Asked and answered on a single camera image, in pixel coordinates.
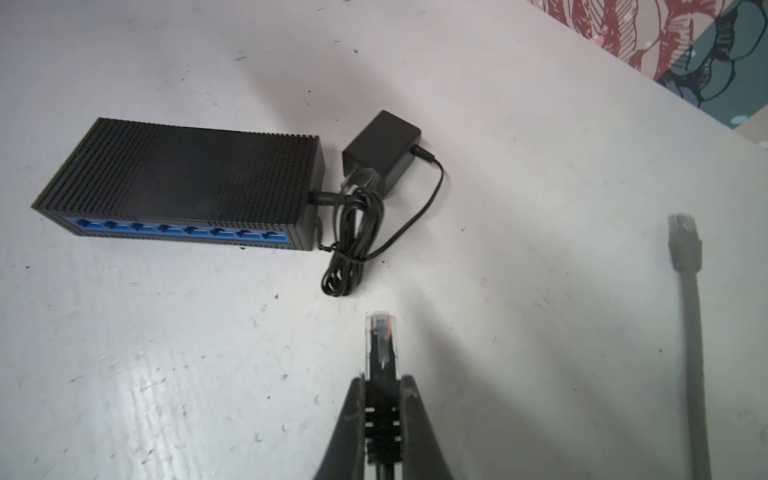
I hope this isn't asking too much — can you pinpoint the black power adapter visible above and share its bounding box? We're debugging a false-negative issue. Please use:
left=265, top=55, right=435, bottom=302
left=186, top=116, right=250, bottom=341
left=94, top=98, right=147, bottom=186
left=309, top=110, right=446, bottom=298

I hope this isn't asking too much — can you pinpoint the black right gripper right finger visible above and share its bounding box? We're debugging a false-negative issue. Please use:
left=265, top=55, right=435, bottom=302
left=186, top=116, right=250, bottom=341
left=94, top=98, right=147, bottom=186
left=400, top=375, right=453, bottom=480

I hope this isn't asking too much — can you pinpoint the black ethernet cable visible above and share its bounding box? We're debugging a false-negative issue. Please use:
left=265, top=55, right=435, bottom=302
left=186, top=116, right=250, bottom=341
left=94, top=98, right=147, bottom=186
left=363, top=310, right=403, bottom=480

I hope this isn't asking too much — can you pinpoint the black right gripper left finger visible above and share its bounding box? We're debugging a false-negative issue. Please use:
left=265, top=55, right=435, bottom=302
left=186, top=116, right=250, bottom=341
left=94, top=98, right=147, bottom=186
left=314, top=376, right=366, bottom=480

